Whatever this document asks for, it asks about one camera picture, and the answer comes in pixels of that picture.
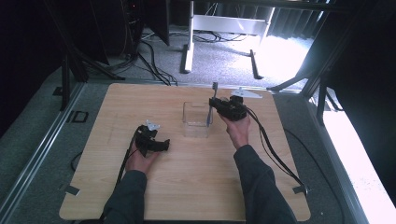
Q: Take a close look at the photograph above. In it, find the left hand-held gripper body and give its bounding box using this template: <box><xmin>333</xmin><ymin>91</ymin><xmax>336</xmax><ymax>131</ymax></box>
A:
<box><xmin>134</xmin><ymin>119</ymin><xmax>162</xmax><ymax>158</ymax></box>

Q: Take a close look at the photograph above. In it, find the black floor cable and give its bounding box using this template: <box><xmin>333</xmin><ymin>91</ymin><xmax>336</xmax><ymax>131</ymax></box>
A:
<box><xmin>282</xmin><ymin>126</ymin><xmax>346</xmax><ymax>224</ymax></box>
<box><xmin>70</xmin><ymin>150</ymin><xmax>84</xmax><ymax>173</ymax></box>

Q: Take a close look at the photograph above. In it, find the dark curtain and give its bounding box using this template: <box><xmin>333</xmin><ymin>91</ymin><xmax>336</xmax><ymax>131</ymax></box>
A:
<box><xmin>214</xmin><ymin>5</ymin><xmax>326</xmax><ymax>41</ymax></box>

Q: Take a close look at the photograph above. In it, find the person's right hand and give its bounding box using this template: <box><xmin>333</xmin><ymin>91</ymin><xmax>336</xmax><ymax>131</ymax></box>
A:
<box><xmin>219</xmin><ymin>113</ymin><xmax>252</xmax><ymax>151</ymax></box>

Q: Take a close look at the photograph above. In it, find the bundle of black cables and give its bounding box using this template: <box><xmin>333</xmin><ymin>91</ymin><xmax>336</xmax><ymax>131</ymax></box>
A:
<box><xmin>120</xmin><ymin>27</ymin><xmax>179</xmax><ymax>87</ymax></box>

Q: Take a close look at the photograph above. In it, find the clear plastic container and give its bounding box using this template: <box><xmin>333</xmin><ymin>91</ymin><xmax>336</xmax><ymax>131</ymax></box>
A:
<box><xmin>181</xmin><ymin>101</ymin><xmax>215</xmax><ymax>139</ymax></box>

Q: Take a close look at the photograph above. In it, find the aluminium floor rail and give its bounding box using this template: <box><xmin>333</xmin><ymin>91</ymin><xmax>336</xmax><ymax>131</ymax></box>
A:
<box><xmin>0</xmin><ymin>81</ymin><xmax>86</xmax><ymax>217</ymax></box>

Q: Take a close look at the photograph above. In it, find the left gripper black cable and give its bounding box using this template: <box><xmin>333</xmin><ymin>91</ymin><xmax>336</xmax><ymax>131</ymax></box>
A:
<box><xmin>115</xmin><ymin>130</ymin><xmax>138</xmax><ymax>189</ymax></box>

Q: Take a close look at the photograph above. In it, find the black metal stand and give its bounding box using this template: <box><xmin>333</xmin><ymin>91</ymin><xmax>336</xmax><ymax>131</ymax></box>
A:
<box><xmin>52</xmin><ymin>55</ymin><xmax>72</xmax><ymax>112</ymax></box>

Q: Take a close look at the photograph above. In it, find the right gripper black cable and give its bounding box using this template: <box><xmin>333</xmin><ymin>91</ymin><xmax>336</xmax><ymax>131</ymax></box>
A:
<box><xmin>245</xmin><ymin>105</ymin><xmax>310</xmax><ymax>196</ymax></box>

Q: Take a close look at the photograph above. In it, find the dark metal stand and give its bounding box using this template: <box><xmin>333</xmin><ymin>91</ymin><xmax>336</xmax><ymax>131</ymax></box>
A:
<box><xmin>266</xmin><ymin>12</ymin><xmax>347</xmax><ymax>125</ymax></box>

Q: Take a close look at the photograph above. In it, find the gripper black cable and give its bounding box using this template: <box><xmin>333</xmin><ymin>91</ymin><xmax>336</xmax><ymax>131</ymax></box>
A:
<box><xmin>115</xmin><ymin>130</ymin><xmax>138</xmax><ymax>189</ymax></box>
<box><xmin>245</xmin><ymin>105</ymin><xmax>310</xmax><ymax>196</ymax></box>

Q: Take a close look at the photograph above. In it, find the person's left hand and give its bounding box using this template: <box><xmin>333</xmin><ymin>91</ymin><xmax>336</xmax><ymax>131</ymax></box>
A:
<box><xmin>125</xmin><ymin>148</ymin><xmax>162</xmax><ymax>175</ymax></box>

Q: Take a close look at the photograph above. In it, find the grey blue toothbrush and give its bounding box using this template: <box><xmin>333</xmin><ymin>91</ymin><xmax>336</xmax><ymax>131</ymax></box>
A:
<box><xmin>205</xmin><ymin>81</ymin><xmax>219</xmax><ymax>128</ymax></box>

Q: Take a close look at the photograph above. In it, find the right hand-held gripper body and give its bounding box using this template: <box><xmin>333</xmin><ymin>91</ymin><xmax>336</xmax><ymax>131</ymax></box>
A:
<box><xmin>214</xmin><ymin>87</ymin><xmax>263</xmax><ymax>122</ymax></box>

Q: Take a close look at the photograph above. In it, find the white table frame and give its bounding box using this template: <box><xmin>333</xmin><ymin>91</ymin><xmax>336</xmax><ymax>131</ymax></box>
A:
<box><xmin>179</xmin><ymin>0</ymin><xmax>276</xmax><ymax>80</ymax></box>

